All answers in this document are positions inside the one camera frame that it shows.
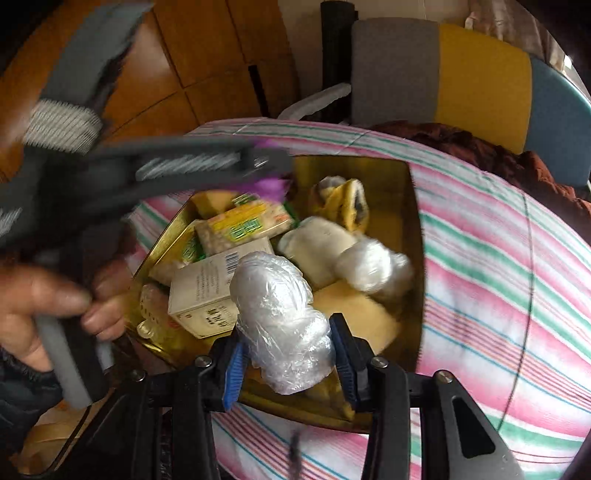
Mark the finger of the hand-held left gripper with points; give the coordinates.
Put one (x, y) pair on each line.
(184, 150)
(194, 168)

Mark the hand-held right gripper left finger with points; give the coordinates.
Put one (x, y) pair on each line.
(235, 374)

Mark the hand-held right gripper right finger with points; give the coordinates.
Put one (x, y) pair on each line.
(344, 369)

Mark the large yellow sponge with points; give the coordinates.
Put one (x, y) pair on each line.
(355, 314)

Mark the small green box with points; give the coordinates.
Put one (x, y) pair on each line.
(244, 201)

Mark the clear plastic wrap bundle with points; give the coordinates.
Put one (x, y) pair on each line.
(281, 318)
(369, 267)

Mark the yellow cracker packet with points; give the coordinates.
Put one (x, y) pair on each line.
(244, 226)
(184, 254)

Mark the plain purple snack packet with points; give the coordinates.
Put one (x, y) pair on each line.
(272, 187)

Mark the beige carton box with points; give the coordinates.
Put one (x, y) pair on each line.
(203, 295)

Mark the yellow plush toy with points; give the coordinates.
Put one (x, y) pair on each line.
(341, 203)

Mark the gold gift box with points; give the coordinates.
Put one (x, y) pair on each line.
(397, 194)

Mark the person's left forearm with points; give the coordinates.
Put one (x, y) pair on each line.
(23, 401)

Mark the person's left hand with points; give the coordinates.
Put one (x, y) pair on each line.
(27, 295)

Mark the wooden wardrobe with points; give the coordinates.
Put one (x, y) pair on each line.
(198, 55)

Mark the red-brown blanket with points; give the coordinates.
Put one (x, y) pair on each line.
(485, 152)

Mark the grey yellow blue sofa chair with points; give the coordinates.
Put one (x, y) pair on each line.
(480, 83)

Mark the pink patterned curtain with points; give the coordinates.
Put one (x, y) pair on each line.
(508, 23)

